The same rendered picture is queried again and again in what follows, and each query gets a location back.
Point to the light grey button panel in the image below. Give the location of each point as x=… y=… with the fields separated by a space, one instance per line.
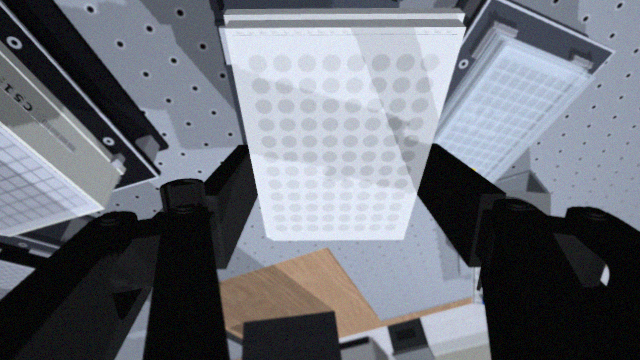
x=526 y=186

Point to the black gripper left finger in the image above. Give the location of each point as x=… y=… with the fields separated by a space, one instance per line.
x=81 y=302

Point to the clear plastic lid with yellow tape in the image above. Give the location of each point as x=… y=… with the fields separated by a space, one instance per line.
x=514 y=96

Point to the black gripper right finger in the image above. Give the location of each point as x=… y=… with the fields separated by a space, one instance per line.
x=536 y=307

